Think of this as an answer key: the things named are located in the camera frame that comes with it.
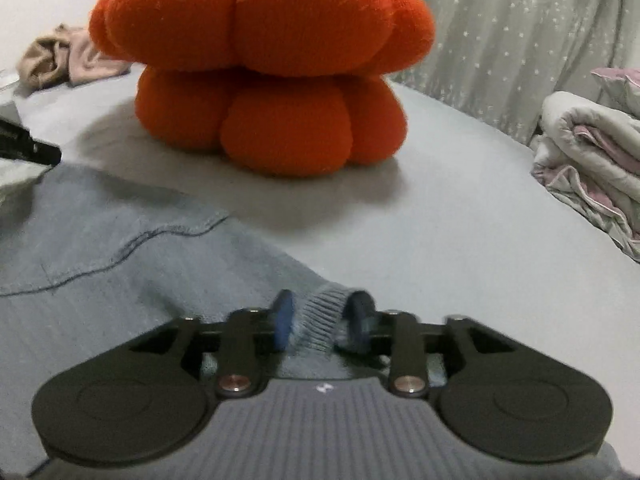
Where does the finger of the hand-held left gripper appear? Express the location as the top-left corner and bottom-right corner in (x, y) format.
(0, 119), (62, 165)

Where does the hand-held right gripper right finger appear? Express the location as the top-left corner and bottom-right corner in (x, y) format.
(345, 290), (518, 398)

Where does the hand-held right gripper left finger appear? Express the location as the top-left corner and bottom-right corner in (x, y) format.
(127, 289), (296, 398)

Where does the grey patterned knit sweater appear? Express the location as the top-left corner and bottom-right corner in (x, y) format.
(0, 162), (441, 480)

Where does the white cloth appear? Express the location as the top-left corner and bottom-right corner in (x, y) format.
(0, 156), (53, 226)

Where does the beige crumpled cloth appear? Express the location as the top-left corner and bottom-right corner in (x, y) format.
(17, 24), (131, 92)

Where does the grey bed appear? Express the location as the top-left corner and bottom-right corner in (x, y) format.
(0, 67), (640, 461)

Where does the orange pumpkin plush pillow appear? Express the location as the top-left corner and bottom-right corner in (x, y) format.
(89, 0), (435, 177)

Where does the folded grey pink quilt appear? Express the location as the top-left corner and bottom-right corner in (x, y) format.
(530, 91), (640, 263)

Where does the grey star print curtain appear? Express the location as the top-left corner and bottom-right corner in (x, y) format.
(370, 0), (640, 146)

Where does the pink pillow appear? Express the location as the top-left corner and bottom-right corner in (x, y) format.
(591, 66), (640, 117)

